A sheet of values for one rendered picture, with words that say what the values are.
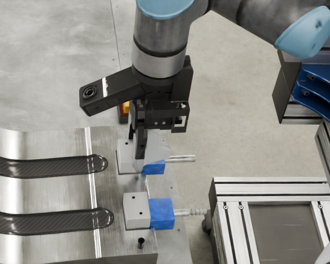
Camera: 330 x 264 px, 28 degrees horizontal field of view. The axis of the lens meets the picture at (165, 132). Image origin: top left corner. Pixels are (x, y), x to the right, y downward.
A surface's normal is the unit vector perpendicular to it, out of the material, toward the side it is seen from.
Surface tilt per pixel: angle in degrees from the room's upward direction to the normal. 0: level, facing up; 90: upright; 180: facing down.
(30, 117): 0
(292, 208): 0
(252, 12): 72
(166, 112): 90
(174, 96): 90
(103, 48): 0
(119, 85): 30
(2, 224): 23
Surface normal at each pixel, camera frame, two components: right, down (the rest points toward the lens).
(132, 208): 0.11, -0.66
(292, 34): -0.52, 0.28
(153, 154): 0.16, 0.61
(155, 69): -0.04, 0.75
